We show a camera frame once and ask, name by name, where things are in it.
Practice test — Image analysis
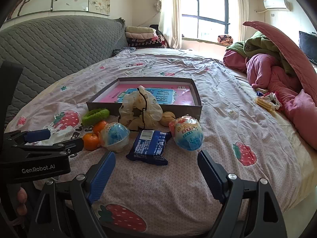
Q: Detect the yellow wafer packet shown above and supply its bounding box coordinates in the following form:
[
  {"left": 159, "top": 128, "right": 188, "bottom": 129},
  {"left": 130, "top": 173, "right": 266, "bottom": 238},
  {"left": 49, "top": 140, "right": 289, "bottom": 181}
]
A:
[{"left": 255, "top": 97, "right": 279, "bottom": 112}]

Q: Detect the salmon pink quilt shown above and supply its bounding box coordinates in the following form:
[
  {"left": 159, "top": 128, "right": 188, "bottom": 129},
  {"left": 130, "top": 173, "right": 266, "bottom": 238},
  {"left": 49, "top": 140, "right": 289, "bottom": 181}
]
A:
[{"left": 243, "top": 21, "right": 317, "bottom": 151}]

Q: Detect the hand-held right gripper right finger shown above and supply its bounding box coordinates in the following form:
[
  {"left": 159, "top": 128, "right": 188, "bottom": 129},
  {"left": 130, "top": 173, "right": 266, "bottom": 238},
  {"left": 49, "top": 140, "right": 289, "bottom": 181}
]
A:
[{"left": 197, "top": 150, "right": 288, "bottom": 238}]

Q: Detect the plastic-wrapped toy ball with label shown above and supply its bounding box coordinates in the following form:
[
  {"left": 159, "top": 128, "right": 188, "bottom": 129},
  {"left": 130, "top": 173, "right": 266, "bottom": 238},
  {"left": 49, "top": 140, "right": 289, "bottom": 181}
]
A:
[{"left": 169, "top": 115, "right": 204, "bottom": 152}]

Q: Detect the grey quilted headboard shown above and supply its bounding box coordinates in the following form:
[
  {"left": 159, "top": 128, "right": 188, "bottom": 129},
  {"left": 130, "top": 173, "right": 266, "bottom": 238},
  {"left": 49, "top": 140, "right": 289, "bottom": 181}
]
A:
[{"left": 0, "top": 15, "right": 129, "bottom": 127}]

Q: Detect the white air conditioner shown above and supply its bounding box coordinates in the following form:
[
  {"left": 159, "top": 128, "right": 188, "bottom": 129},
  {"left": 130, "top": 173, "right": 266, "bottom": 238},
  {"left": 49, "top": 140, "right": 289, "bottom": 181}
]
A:
[{"left": 263, "top": 0, "right": 291, "bottom": 12}]

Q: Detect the cream folded blanket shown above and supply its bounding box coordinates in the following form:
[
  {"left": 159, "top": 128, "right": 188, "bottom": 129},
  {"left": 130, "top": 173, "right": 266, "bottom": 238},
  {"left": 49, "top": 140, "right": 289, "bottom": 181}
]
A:
[{"left": 125, "top": 26, "right": 156, "bottom": 36}]

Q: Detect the black framed window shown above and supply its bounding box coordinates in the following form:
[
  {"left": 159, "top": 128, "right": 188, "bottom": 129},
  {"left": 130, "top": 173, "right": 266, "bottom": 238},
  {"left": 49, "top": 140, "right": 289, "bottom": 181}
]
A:
[{"left": 181, "top": 0, "right": 230, "bottom": 42}]

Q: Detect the pink folded blanket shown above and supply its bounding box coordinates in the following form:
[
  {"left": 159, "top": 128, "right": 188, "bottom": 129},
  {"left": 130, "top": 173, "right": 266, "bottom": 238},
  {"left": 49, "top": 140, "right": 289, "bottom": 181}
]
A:
[{"left": 126, "top": 33, "right": 164, "bottom": 42}]

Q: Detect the dark floral pillow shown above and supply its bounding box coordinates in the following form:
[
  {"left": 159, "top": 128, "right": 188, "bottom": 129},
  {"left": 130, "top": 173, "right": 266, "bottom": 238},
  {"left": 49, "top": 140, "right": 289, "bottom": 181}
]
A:
[{"left": 113, "top": 47, "right": 136, "bottom": 55}]

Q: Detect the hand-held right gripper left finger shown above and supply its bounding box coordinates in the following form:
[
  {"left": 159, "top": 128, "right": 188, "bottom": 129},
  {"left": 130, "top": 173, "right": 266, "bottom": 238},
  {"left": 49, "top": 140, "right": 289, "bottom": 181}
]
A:
[{"left": 27, "top": 151, "right": 117, "bottom": 238}]

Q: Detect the dark checked folded blanket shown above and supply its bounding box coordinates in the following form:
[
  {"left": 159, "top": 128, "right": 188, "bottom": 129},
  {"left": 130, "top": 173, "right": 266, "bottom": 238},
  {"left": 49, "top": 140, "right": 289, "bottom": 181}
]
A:
[{"left": 127, "top": 40, "right": 169, "bottom": 50}]

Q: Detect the person's left hand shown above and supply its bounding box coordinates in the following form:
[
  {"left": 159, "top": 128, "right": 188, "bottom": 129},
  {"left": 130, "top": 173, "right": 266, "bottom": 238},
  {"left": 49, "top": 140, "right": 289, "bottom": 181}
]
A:
[{"left": 16, "top": 187, "right": 28, "bottom": 217}]

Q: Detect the floral cushion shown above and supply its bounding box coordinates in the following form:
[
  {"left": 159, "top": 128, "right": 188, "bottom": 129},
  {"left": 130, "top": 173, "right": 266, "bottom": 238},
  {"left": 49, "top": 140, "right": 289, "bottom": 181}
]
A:
[{"left": 217, "top": 35, "right": 233, "bottom": 46}]

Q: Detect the strawberry print bedsheet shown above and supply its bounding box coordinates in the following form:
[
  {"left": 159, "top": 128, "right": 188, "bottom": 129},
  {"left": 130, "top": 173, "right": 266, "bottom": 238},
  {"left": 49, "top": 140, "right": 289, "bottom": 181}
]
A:
[{"left": 5, "top": 48, "right": 305, "bottom": 238}]

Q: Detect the black television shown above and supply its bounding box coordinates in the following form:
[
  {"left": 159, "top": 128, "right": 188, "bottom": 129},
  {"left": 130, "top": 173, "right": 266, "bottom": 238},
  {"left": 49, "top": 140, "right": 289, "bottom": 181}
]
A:
[{"left": 299, "top": 31, "right": 317, "bottom": 66}]

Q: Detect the orange mandarin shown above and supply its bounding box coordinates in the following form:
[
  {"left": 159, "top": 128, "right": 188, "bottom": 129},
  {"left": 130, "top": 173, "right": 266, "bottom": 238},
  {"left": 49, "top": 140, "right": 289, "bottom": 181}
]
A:
[
  {"left": 92, "top": 120, "right": 109, "bottom": 136},
  {"left": 82, "top": 133, "right": 101, "bottom": 151}
]

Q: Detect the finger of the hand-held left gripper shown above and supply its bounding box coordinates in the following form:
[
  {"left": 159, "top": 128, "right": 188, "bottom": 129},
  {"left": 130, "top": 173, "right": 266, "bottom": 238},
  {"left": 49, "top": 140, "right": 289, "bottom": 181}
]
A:
[
  {"left": 4, "top": 128, "right": 52, "bottom": 150},
  {"left": 15, "top": 137, "right": 85, "bottom": 158}
]

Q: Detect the grey shallow cardboard box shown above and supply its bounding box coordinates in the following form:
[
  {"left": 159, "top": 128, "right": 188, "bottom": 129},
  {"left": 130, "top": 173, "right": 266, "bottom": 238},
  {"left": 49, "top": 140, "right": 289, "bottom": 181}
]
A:
[{"left": 86, "top": 77, "right": 203, "bottom": 121}]

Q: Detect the cream curtain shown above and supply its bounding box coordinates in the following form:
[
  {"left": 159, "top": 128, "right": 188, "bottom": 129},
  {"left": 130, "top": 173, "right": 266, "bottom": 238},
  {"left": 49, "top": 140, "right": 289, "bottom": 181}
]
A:
[
  {"left": 233, "top": 0, "right": 250, "bottom": 43},
  {"left": 158, "top": 0, "right": 183, "bottom": 50}
]

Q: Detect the cream scrunchie with black cord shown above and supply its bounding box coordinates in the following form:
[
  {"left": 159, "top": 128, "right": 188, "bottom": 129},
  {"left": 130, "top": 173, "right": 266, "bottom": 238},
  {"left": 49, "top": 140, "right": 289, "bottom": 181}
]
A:
[{"left": 118, "top": 85, "right": 164, "bottom": 132}]

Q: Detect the green blanket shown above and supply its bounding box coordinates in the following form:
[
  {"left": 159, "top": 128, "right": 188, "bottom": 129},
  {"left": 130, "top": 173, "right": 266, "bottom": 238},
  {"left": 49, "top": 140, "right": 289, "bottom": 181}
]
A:
[{"left": 226, "top": 31, "right": 299, "bottom": 78}]

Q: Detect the blue cookie packet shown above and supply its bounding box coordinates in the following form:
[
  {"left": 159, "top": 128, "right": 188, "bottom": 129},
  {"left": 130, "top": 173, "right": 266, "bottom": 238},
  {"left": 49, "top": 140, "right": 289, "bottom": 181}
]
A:
[{"left": 126, "top": 129, "right": 173, "bottom": 166}]

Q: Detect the magenta duvet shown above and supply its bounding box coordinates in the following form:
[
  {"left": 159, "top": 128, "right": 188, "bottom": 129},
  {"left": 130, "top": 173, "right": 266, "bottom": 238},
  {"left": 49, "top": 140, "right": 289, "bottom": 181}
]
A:
[{"left": 223, "top": 50, "right": 303, "bottom": 109}]

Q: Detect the green fuzzy scrunchie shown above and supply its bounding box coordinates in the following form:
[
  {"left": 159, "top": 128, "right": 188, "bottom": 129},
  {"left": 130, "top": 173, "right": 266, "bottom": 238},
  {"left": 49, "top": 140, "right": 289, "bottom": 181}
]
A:
[{"left": 82, "top": 108, "right": 110, "bottom": 127}]

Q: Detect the brown walnut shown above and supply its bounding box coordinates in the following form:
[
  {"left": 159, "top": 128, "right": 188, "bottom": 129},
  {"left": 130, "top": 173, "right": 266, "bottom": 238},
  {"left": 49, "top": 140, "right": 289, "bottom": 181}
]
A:
[{"left": 159, "top": 111, "right": 176, "bottom": 127}]

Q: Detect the cream bed sheet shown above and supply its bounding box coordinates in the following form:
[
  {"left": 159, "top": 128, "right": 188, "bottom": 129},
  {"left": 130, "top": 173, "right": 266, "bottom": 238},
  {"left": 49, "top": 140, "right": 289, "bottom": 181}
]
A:
[{"left": 233, "top": 67, "right": 317, "bottom": 214}]

